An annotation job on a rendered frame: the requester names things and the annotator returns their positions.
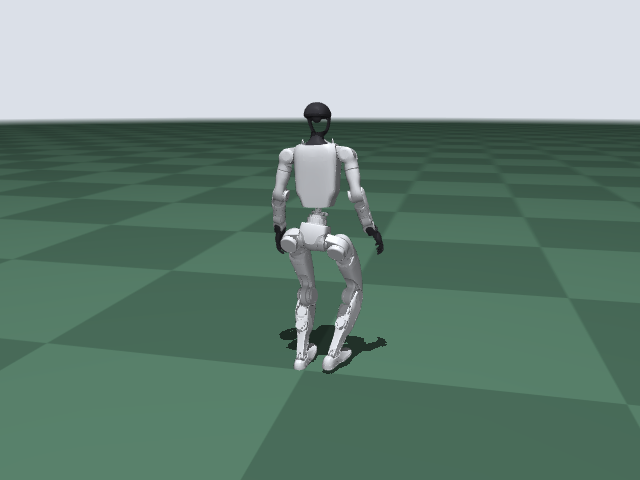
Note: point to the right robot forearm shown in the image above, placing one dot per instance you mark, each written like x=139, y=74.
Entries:
x=364, y=214

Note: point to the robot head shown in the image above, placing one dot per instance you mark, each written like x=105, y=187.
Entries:
x=317, y=111

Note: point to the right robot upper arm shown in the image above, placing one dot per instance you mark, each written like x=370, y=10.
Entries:
x=349, y=157

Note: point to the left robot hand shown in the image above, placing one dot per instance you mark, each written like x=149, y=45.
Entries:
x=278, y=237

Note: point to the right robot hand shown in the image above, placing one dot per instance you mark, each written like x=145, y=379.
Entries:
x=377, y=236

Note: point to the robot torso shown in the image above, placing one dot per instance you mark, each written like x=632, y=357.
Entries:
x=317, y=179

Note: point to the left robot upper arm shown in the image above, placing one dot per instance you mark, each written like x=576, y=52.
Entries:
x=281, y=193

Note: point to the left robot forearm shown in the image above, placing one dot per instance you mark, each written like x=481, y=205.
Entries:
x=279, y=213

